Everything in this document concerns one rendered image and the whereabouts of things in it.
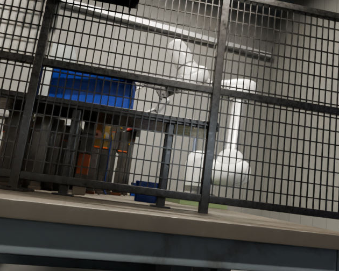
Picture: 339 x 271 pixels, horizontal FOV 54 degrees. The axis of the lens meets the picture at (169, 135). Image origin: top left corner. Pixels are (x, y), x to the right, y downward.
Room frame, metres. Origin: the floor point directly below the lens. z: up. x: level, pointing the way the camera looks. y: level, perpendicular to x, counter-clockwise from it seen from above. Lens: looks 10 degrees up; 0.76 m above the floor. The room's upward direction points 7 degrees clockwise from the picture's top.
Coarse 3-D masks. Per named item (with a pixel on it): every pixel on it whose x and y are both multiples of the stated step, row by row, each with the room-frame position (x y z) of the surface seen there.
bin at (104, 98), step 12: (72, 72) 1.18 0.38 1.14; (60, 84) 1.18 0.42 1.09; (72, 84) 1.18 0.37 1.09; (84, 84) 1.18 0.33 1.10; (96, 84) 1.18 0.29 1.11; (108, 84) 1.18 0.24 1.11; (120, 84) 1.18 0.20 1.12; (60, 96) 1.17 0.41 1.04; (72, 96) 1.18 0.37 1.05; (84, 96) 1.18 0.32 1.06; (96, 96) 1.18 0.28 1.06; (132, 96) 1.25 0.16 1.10; (132, 108) 1.31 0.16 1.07
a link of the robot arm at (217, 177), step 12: (228, 84) 2.15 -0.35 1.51; (240, 84) 2.12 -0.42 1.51; (252, 84) 2.10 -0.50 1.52; (240, 108) 2.09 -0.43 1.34; (228, 120) 2.10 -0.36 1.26; (228, 132) 2.06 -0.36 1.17; (240, 132) 2.05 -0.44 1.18; (228, 144) 2.02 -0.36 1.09; (240, 156) 1.97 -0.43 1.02; (216, 168) 1.96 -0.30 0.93; (240, 168) 1.92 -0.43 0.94; (216, 180) 1.97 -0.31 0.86; (228, 180) 1.94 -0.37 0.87; (240, 180) 1.93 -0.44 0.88
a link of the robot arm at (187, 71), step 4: (184, 64) 1.70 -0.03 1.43; (188, 64) 1.69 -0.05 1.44; (180, 68) 1.71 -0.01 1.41; (188, 68) 1.69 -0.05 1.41; (192, 68) 1.69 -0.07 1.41; (196, 68) 1.70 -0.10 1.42; (180, 72) 1.72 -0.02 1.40; (188, 72) 1.69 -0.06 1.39; (192, 72) 1.69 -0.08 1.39; (196, 72) 1.69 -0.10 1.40; (200, 72) 1.70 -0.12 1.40; (208, 72) 1.72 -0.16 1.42; (184, 76) 1.70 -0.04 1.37; (188, 76) 1.69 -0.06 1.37; (192, 76) 1.69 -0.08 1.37; (200, 76) 1.70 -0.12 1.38; (204, 76) 1.71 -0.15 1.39; (208, 76) 1.72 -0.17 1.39; (184, 80) 1.69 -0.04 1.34; (200, 80) 1.71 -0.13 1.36; (204, 80) 1.72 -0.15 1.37
